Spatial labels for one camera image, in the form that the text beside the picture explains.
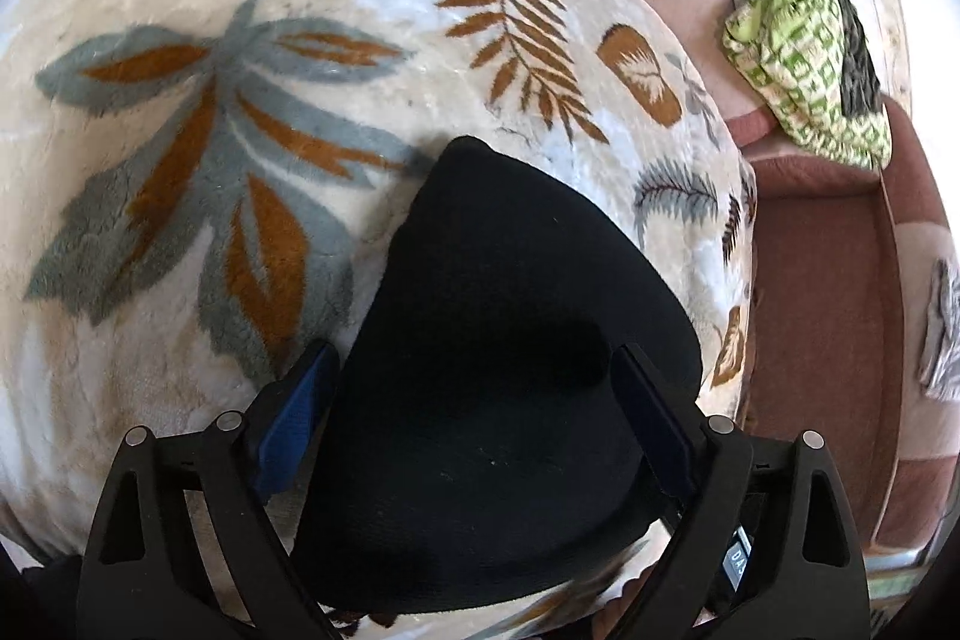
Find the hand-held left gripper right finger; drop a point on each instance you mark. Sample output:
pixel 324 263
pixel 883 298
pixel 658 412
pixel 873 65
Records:
pixel 664 430

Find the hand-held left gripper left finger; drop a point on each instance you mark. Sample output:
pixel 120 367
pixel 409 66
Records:
pixel 289 430

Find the black pants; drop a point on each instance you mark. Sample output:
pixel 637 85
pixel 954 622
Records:
pixel 487 385

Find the pink brown sofa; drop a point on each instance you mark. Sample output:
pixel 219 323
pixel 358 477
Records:
pixel 817 280

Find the leaf printed fleece blanket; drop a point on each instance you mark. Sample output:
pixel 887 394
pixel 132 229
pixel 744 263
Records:
pixel 150 197

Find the grey crumpled cloth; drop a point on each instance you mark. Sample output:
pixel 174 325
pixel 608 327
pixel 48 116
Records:
pixel 941 325

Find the green patterned cloth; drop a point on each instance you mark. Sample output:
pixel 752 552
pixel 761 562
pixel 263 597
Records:
pixel 795 70

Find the dark grey cloth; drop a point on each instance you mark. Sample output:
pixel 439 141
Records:
pixel 855 63

